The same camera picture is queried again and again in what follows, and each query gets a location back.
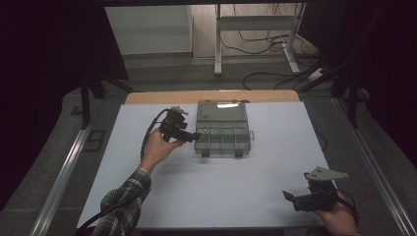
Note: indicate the dark floor socket cover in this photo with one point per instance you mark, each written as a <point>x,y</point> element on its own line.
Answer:
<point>95,140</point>

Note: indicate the person's left hand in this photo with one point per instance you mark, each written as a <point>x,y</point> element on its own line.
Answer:
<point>157,149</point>

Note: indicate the white board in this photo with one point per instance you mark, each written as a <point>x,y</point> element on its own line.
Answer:
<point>213,183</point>

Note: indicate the white metal desk frame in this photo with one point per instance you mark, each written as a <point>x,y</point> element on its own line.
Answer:
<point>255,23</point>

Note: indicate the aluminium rail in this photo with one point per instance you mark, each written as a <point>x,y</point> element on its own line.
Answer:
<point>62,177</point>
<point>370,164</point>

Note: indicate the white cabinet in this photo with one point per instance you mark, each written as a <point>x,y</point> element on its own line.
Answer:
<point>147,29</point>

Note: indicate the black metal stand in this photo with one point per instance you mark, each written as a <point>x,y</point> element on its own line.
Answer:
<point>352,105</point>
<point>86,98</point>

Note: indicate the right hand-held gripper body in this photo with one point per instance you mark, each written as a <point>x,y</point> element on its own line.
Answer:
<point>316,201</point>

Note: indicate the clear plastic compartment box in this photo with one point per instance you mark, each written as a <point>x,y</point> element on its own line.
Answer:
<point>226,131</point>

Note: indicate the white power strip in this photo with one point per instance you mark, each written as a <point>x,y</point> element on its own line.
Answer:
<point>315,74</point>

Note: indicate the wooden table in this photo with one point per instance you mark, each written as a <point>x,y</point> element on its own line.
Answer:
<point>164,97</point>

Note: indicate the person's right hand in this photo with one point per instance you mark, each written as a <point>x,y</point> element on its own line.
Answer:
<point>341,219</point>

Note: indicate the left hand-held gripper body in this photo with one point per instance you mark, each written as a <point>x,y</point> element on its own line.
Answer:
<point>173,126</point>

